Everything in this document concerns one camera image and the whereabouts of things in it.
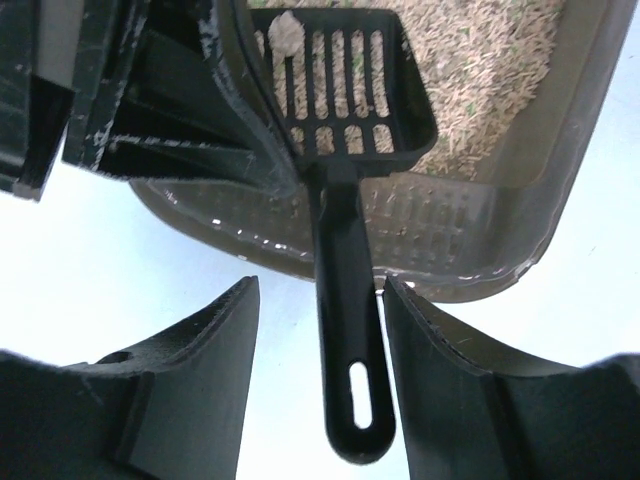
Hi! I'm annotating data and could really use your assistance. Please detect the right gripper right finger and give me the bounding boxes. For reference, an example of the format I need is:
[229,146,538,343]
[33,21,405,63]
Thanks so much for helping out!
[383,279,639,479]

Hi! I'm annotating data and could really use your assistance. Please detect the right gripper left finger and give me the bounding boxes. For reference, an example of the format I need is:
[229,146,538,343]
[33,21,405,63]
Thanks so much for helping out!
[1,277,260,479]

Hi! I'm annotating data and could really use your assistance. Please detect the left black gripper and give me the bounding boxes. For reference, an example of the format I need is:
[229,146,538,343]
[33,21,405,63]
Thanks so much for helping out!
[1,1,299,200]

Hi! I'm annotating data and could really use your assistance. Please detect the small pale litter clump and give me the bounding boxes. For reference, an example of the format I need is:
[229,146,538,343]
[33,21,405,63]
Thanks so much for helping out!
[268,10,305,57]

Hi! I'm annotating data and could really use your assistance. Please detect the brown litter box tray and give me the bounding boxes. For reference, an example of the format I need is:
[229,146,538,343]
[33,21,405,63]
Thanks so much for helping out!
[132,1,636,303]

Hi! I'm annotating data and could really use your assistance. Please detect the black litter scoop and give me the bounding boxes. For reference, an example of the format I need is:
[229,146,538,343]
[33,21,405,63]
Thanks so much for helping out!
[249,7,440,464]

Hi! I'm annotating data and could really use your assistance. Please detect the cat litter pellets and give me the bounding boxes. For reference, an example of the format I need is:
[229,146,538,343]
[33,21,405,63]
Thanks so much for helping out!
[247,1,566,179]

